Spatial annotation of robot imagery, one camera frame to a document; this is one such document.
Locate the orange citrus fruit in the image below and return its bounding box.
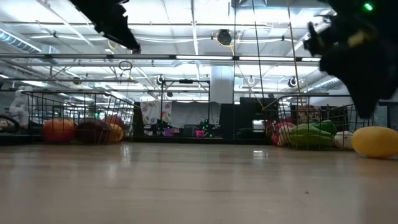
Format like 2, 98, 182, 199
108, 123, 124, 144

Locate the black ceiling cable reel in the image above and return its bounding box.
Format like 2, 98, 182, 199
216, 29, 233, 47

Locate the yellow cable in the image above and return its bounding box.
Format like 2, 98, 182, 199
285, 0, 303, 97

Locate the hanging cable loop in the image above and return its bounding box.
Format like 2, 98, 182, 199
118, 60, 134, 72

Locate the light green chayote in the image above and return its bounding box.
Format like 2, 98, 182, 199
290, 124, 336, 149

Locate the white humanoid figure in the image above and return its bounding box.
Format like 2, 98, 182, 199
8, 86, 35, 129

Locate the yellow lemon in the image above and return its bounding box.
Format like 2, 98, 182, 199
351, 126, 398, 159

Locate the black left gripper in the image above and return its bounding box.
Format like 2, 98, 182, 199
70, 0, 141, 53

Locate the red and yellow apple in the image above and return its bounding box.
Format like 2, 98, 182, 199
104, 114, 126, 129

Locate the dark red apple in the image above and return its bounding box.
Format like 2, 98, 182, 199
76, 118, 112, 144

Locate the green bell pepper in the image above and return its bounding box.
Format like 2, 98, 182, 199
310, 119, 338, 133

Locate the white garlic bulb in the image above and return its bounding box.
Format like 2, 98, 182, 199
275, 126, 290, 147
334, 130, 354, 149

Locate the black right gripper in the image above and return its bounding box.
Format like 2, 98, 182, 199
303, 0, 398, 119

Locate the orange persimmon green calyx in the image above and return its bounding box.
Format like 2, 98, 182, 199
42, 118, 77, 144

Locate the floral patterned cloth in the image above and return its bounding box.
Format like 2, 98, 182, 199
295, 105, 324, 124

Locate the black frame rig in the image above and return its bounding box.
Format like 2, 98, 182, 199
160, 79, 211, 105

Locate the white building column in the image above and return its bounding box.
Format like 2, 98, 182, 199
210, 64, 234, 105

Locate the wire basket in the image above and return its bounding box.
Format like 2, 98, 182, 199
20, 90, 136, 146
257, 95, 379, 151

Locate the floral print banner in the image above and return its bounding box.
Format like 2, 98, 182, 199
140, 100, 172, 125

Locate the red bell pepper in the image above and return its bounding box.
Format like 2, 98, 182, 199
266, 119, 292, 146

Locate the long black cable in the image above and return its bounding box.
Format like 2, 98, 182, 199
251, 0, 266, 100

